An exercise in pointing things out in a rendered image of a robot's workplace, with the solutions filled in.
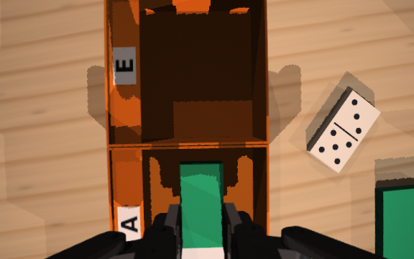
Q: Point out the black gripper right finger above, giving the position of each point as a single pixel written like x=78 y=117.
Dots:
x=249 y=241

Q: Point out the orange rack of three bins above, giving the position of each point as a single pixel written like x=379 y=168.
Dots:
x=204 y=96

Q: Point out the white domino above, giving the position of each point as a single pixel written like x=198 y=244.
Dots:
x=343 y=131

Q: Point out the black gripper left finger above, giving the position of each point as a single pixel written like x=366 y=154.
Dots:
x=158 y=242

